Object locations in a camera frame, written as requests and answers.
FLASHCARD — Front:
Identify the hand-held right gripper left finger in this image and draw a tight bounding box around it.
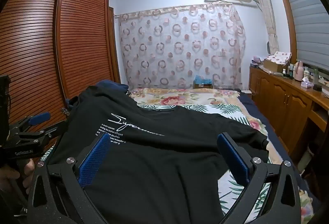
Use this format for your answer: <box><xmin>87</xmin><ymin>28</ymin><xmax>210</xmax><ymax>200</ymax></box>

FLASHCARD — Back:
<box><xmin>13</xmin><ymin>133</ymin><xmax>115</xmax><ymax>224</ymax></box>

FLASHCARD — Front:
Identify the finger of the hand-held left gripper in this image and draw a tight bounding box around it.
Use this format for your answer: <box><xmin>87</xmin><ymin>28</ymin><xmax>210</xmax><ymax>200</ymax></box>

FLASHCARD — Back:
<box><xmin>14</xmin><ymin>112</ymin><xmax>51</xmax><ymax>130</ymax></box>
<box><xmin>17</xmin><ymin>121</ymin><xmax>70</xmax><ymax>145</ymax></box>

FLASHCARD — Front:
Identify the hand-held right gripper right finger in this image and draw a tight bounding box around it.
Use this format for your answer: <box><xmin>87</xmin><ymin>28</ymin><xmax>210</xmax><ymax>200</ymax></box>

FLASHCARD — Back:
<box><xmin>217</xmin><ymin>132</ymin><xmax>316</xmax><ymax>224</ymax></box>

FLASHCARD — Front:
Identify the black t-shirt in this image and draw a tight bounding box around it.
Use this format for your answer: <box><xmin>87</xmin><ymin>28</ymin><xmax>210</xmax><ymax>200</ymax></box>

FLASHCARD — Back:
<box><xmin>49</xmin><ymin>84</ymin><xmax>269</xmax><ymax>224</ymax></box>

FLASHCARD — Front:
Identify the person's left hand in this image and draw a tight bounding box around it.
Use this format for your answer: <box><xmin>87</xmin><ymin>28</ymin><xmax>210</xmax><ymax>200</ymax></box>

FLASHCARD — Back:
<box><xmin>0</xmin><ymin>158</ymin><xmax>36</xmax><ymax>195</ymax></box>

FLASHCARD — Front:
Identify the leaf print blanket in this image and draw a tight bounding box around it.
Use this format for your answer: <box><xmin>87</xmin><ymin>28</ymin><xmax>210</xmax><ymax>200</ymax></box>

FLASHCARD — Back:
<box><xmin>136</xmin><ymin>104</ymin><xmax>314</xmax><ymax>224</ymax></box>

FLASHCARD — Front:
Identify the navy bed sheet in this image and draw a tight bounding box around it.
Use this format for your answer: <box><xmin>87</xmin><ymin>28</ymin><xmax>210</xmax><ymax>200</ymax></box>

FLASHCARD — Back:
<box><xmin>238</xmin><ymin>92</ymin><xmax>309</xmax><ymax>188</ymax></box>

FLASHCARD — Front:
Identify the wooden louvred wardrobe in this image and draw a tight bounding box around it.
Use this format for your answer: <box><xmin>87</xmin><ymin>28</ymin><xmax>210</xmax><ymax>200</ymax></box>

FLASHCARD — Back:
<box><xmin>0</xmin><ymin>0</ymin><xmax>121</xmax><ymax>132</ymax></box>

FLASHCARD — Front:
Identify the wooden sideboard cabinet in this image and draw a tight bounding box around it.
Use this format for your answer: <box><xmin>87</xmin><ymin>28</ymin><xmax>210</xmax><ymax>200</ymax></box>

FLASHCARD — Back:
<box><xmin>249</xmin><ymin>65</ymin><xmax>329</xmax><ymax>163</ymax></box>

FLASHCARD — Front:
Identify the navy blue garment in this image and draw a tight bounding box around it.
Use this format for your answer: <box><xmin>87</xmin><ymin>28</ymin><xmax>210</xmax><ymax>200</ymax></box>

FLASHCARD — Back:
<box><xmin>65</xmin><ymin>80</ymin><xmax>129</xmax><ymax>109</ymax></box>

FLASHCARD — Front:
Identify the floral blanket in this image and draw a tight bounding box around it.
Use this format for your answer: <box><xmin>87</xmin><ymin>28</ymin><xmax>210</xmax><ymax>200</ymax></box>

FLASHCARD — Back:
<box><xmin>129</xmin><ymin>88</ymin><xmax>283</xmax><ymax>165</ymax></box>

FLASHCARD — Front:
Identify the box with blue contents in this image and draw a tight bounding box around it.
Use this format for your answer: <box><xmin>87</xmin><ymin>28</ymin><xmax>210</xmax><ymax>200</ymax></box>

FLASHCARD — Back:
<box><xmin>193</xmin><ymin>75</ymin><xmax>214</xmax><ymax>89</ymax></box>

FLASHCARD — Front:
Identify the cardboard box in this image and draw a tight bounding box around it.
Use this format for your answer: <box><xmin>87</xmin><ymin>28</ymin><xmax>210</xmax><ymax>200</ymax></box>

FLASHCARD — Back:
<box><xmin>262</xmin><ymin>58</ymin><xmax>286</xmax><ymax>73</ymax></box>

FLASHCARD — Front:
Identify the row of toiletry bottles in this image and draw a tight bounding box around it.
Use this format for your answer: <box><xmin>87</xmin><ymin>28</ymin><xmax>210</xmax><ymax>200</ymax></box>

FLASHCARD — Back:
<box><xmin>282</xmin><ymin>64</ymin><xmax>295</xmax><ymax>78</ymax></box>

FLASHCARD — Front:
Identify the pink thermos jug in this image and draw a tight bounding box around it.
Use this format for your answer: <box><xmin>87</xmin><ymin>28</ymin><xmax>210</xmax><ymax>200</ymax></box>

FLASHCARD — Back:
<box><xmin>294</xmin><ymin>60</ymin><xmax>304</xmax><ymax>82</ymax></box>

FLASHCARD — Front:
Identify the sheer circle print curtain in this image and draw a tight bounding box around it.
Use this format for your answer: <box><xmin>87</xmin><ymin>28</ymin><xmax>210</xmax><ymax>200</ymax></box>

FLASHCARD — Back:
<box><xmin>114</xmin><ymin>3</ymin><xmax>247</xmax><ymax>89</ymax></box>

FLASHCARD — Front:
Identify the beige tied window curtain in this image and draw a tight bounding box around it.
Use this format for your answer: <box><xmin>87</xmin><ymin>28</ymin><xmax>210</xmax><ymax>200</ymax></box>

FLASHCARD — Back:
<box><xmin>252</xmin><ymin>0</ymin><xmax>279</xmax><ymax>56</ymax></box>

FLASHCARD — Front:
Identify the grey window blind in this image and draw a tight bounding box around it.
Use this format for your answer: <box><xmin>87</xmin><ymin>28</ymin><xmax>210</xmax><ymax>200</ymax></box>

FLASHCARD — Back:
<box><xmin>279</xmin><ymin>0</ymin><xmax>329</xmax><ymax>70</ymax></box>

